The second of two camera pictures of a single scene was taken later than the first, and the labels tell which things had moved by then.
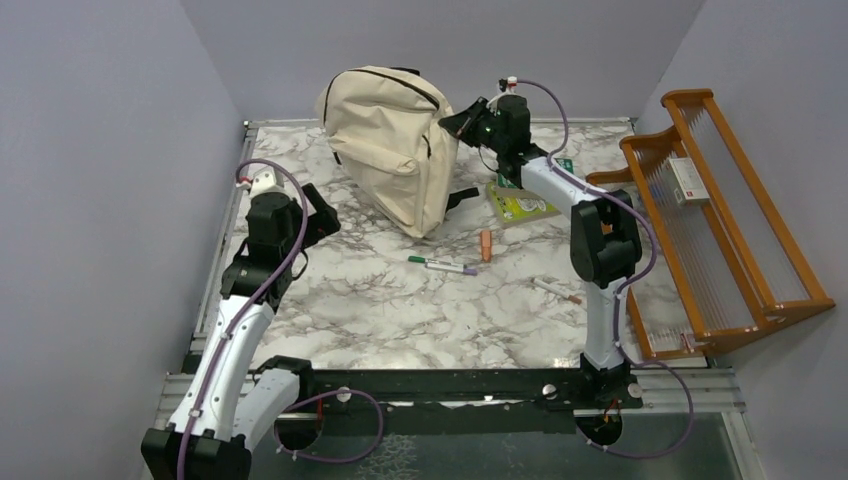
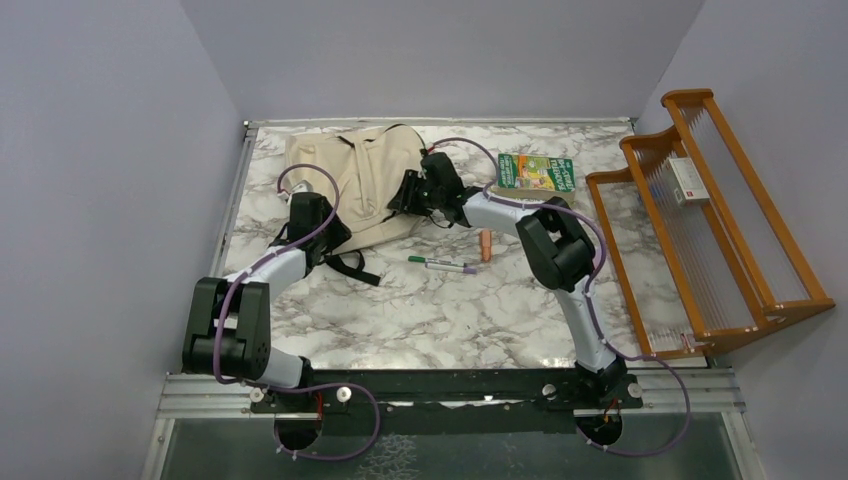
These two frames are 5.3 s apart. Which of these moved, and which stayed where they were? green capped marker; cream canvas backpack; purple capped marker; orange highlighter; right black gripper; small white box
Moved: right black gripper; cream canvas backpack
Stayed: small white box; orange highlighter; purple capped marker; green capped marker
